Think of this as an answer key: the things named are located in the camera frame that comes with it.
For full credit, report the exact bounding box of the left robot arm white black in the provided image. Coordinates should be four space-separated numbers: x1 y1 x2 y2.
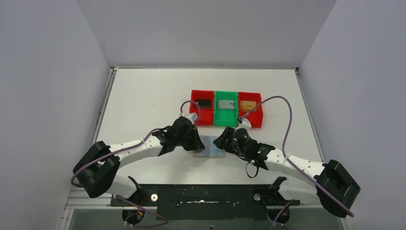
71 113 205 205

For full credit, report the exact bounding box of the left red plastic bin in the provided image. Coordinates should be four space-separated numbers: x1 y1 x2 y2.
189 90 215 126

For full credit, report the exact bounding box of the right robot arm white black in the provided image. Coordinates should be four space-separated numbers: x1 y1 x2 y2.
214 127 361 218

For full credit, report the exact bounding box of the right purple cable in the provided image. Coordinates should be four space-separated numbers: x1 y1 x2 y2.
237 95 355 230

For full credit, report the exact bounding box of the green plastic bin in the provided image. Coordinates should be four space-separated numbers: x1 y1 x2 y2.
213 91 238 127

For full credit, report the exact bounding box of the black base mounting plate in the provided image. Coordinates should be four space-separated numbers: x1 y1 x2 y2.
129 177 288 220

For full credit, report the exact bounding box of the black credit card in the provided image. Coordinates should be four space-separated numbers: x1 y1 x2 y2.
195 99 212 109

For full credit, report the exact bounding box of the silver credit card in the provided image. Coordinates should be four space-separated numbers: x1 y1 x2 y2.
217 100 235 110

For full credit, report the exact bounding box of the red plastic bin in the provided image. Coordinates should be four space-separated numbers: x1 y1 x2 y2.
237 92 264 129
189 90 215 126

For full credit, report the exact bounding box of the right red plastic bin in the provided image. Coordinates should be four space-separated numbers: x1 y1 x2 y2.
237 92 264 129

